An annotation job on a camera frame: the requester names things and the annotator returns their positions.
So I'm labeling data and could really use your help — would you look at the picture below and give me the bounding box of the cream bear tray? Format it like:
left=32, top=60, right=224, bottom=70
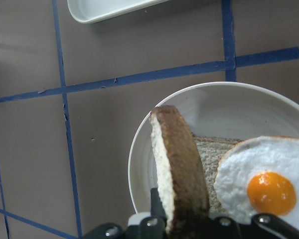
left=67, top=0, right=165, bottom=24

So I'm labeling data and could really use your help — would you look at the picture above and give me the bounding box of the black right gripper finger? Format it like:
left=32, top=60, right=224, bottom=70
left=150, top=188, right=167, bottom=224

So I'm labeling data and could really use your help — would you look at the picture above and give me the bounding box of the cream round plate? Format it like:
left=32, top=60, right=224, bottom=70
left=128, top=82, right=299, bottom=213

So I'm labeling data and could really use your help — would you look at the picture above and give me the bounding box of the fried egg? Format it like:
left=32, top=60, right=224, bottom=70
left=214, top=136, right=299, bottom=224

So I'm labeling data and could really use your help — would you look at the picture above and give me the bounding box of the bread slice on plate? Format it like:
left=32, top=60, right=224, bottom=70
left=193, top=136, right=241, bottom=215

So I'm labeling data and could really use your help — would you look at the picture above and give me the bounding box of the bread slice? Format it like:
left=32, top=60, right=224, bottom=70
left=149, top=106, right=210, bottom=239
left=193, top=136, right=241, bottom=215

